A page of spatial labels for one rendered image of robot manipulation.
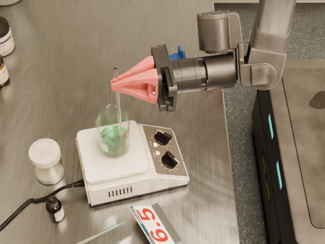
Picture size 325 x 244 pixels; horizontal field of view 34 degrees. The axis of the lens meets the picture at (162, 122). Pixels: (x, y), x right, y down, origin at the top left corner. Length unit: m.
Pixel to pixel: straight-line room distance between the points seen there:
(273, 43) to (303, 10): 1.76
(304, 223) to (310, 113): 0.38
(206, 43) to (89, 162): 0.31
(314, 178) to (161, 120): 0.59
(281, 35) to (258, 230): 1.11
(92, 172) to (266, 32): 0.40
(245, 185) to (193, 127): 0.84
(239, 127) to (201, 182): 1.05
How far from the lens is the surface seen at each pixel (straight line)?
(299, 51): 2.43
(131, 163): 0.99
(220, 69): 0.88
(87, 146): 1.02
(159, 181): 1.02
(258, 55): 0.87
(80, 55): 1.30
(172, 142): 1.08
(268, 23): 0.87
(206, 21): 0.87
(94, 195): 1.01
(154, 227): 1.00
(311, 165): 1.61
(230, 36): 0.88
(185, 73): 0.86
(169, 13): 1.39
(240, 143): 2.06
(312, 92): 1.78
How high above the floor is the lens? 1.67
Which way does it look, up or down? 53 degrees down
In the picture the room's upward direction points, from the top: 1 degrees clockwise
